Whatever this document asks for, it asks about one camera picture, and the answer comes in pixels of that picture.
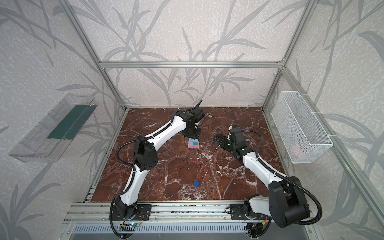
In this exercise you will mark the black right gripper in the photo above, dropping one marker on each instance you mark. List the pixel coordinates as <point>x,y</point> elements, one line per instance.
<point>221,141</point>

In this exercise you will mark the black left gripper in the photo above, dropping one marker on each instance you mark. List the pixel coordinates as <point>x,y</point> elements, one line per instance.
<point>193,132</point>

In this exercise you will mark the light blue long block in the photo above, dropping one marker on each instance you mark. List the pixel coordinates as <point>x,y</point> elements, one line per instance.
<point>192,141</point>

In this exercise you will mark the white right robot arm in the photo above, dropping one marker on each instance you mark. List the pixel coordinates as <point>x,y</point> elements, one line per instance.
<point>288,202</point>

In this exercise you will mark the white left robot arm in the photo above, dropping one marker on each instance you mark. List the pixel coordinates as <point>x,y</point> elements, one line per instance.
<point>145,158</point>

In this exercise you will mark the pink object in basket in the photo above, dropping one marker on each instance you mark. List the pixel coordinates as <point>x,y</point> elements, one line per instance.
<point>298,151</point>

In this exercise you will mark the white wire mesh basket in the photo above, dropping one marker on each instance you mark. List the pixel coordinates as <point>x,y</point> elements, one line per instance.
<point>297,124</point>

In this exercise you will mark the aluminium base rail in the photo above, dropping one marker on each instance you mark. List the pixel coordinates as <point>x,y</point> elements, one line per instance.
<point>164,212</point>

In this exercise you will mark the clear plastic wall tray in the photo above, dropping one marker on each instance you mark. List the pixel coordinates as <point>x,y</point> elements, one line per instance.
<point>50,138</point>

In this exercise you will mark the aluminium enclosure frame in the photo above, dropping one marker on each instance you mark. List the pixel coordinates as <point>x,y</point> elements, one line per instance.
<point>372,197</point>

